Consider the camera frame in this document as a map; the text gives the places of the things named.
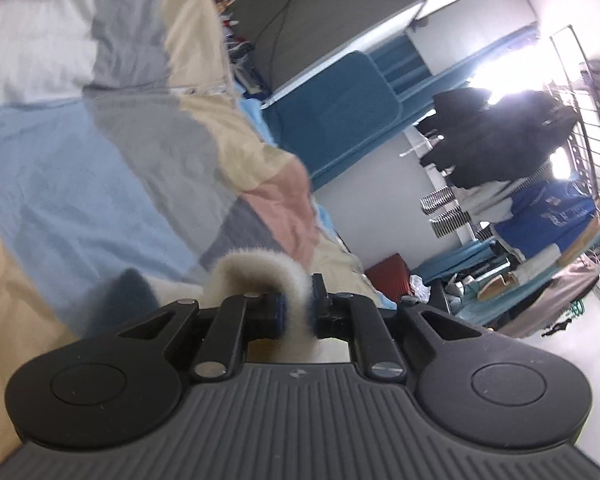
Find fluffy cream garment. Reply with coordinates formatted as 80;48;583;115
100;249;327;365

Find black power cable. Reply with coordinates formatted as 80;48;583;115
254;0;300;107

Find beige hanging garment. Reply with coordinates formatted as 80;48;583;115
500;255;600;338

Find red cabinet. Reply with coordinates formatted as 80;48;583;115
364;254;412;307

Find white grey hanging garment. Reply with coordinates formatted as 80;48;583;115
454;181;518;223

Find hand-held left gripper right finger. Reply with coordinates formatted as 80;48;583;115
309;273;482;381

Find black hanging clothes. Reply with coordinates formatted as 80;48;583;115
419;87;580;190

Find grey striped sock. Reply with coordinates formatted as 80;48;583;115
429;209;475;239
420;185;456;217

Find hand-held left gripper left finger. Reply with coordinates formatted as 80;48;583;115
117;291;287;381

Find metal drying rack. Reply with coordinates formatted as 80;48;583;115
549;24;600;292

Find blue hanging shirt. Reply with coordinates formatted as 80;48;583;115
494;180;600;262

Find white plastic bag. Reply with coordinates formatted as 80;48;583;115
408;274;435;303

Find patchwork pastel bed sheet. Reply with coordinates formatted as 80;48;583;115
0;0;367;461

